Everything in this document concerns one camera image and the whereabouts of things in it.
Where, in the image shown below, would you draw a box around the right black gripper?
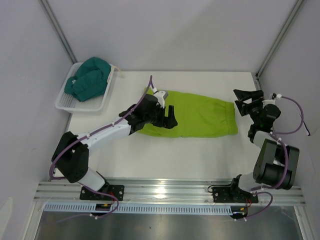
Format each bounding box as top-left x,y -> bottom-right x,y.
233,90 -> 264,126

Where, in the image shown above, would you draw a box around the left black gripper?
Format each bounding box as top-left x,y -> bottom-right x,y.
144,103 -> 177,130

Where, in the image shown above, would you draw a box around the lime green shorts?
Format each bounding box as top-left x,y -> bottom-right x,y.
138,90 -> 238,138

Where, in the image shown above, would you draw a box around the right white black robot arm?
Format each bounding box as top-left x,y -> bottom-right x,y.
228,89 -> 300,202

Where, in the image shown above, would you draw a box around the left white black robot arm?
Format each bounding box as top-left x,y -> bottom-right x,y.
51,90 -> 178,200

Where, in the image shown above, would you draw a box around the teal green shorts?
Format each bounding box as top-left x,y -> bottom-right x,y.
64,57 -> 111,102

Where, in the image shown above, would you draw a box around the white plastic basket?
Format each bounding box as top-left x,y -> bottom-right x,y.
54,57 -> 117,114

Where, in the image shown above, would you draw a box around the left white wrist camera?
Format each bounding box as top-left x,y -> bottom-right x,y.
152,87 -> 169,109

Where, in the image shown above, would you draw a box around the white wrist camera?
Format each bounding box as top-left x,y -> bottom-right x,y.
262,93 -> 282,105
152,87 -> 169,109

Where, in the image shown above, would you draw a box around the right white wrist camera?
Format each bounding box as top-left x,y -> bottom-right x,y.
262,93 -> 282,105

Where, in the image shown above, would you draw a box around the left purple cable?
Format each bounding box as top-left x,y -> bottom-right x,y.
48,75 -> 157,221

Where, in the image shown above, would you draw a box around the purple cable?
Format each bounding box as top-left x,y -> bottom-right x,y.
234,96 -> 306,222
48,75 -> 157,221

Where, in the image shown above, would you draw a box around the aluminium mounting rail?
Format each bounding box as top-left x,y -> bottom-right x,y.
33,178 -> 306,207

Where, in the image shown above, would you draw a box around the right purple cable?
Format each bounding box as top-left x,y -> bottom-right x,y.
234,96 -> 306,222

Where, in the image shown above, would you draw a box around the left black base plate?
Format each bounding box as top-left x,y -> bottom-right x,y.
79,184 -> 125,201

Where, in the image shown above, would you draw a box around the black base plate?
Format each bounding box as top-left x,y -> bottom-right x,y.
79,184 -> 125,201
207,185 -> 259,204

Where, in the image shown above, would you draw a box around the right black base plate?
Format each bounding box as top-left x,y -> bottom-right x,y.
207,185 -> 259,204

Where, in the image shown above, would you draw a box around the right aluminium frame post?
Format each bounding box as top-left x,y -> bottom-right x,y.
255,0 -> 307,81

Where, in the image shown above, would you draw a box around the aluminium frame post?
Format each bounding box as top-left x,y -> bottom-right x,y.
38,0 -> 78,64
255,0 -> 307,81

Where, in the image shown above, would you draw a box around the white slotted cable duct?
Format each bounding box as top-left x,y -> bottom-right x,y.
43,202 -> 233,216

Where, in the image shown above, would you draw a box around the left aluminium frame post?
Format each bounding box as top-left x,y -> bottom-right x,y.
38,0 -> 78,64

